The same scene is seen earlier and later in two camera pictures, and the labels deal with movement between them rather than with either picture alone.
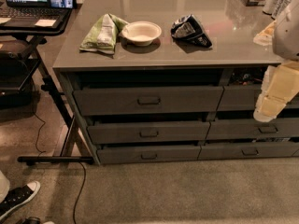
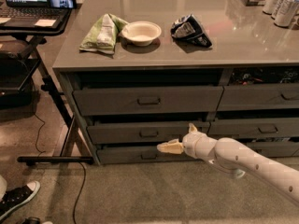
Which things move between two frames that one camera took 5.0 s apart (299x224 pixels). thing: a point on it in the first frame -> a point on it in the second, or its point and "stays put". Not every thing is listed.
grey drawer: (149, 133) stays put
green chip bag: (103, 35) stays put
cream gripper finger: (271, 102) -> (174, 147)
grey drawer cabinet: (170, 73) stays put
